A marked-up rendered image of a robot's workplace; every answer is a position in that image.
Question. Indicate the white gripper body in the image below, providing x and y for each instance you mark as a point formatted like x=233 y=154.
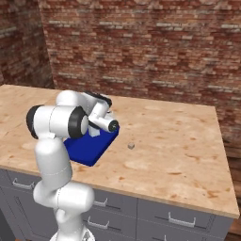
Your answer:
x=94 y=131

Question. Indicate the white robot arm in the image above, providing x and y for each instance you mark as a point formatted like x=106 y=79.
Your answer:
x=51 y=157

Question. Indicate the blue tray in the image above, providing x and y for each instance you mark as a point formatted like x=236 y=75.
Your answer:
x=91 y=147

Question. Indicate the white sugar cube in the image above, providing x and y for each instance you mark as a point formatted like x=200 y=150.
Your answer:
x=131 y=146

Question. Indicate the grey drawer front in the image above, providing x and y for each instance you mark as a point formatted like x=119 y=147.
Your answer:
x=122 y=224
x=150 y=213
x=122 y=204
x=147 y=232
x=23 y=179

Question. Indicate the grey cupboard door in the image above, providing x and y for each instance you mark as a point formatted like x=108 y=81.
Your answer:
x=28 y=216

